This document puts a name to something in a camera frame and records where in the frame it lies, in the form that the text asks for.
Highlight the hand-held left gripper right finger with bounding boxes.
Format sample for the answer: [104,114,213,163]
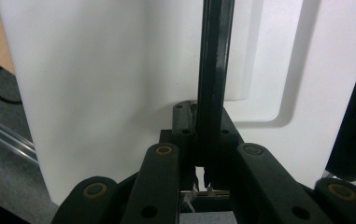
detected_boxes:
[203,106,246,190]

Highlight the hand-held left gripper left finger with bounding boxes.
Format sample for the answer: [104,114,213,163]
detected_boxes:
[159,100,198,191]

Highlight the metal floor rail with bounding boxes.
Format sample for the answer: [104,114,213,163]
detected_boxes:
[0,110,40,166]

